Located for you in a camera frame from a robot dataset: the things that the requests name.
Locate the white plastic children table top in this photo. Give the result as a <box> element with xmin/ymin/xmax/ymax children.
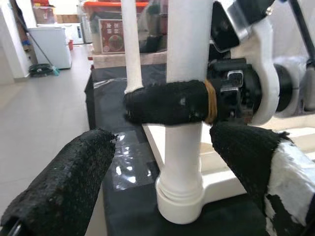
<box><xmin>142</xmin><ymin>122</ymin><xmax>315</xmax><ymax>225</ymax></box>

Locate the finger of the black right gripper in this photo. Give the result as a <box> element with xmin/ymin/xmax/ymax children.
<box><xmin>123</xmin><ymin>80</ymin><xmax>219</xmax><ymax>126</ymax></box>

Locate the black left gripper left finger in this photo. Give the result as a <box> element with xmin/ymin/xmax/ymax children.
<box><xmin>0</xmin><ymin>129</ymin><xmax>118</xmax><ymax>236</ymax></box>

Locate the white fridge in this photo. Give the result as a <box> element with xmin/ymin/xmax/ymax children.
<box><xmin>28</xmin><ymin>26</ymin><xmax>73</xmax><ymax>71</ymax></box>

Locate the clear plastic film scrap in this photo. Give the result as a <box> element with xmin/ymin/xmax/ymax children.
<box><xmin>93</xmin><ymin>78</ymin><xmax>129</xmax><ymax>89</ymax></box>

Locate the orange box lid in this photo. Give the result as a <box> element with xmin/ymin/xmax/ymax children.
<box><xmin>83</xmin><ymin>1</ymin><xmax>170</xmax><ymax>15</ymax></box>

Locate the crumpled clear plastic film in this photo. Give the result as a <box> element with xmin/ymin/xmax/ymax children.
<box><xmin>108</xmin><ymin>132</ymin><xmax>161</xmax><ymax>190</ymax></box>

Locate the brown cardboard box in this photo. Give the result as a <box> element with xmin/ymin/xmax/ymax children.
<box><xmin>31</xmin><ymin>0</ymin><xmax>58</xmax><ymax>25</ymax></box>

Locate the broom with green head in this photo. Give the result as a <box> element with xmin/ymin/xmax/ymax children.
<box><xmin>14</xmin><ymin>0</ymin><xmax>61</xmax><ymax>76</ymax></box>

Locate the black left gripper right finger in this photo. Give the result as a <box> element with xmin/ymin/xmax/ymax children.
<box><xmin>209</xmin><ymin>122</ymin><xmax>315</xmax><ymax>236</ymax></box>

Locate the white plastic table leg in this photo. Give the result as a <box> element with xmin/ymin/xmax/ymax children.
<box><xmin>157</xmin><ymin>0</ymin><xmax>214</xmax><ymax>200</ymax></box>
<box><xmin>120</xmin><ymin>0</ymin><xmax>144</xmax><ymax>95</ymax></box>

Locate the black round floor object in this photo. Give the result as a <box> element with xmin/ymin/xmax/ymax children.
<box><xmin>28</xmin><ymin>63</ymin><xmax>54</xmax><ymax>78</ymax></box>

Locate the patterned beige cloth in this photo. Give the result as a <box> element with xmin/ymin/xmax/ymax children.
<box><xmin>92</xmin><ymin>51</ymin><xmax>169</xmax><ymax>70</ymax></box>

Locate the black tablecloth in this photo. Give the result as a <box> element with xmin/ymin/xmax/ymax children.
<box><xmin>85</xmin><ymin>63</ymin><xmax>271</xmax><ymax>236</ymax></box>

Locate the box with red print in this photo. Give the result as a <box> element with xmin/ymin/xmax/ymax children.
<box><xmin>98</xmin><ymin>18</ymin><xmax>126</xmax><ymax>54</ymax></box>

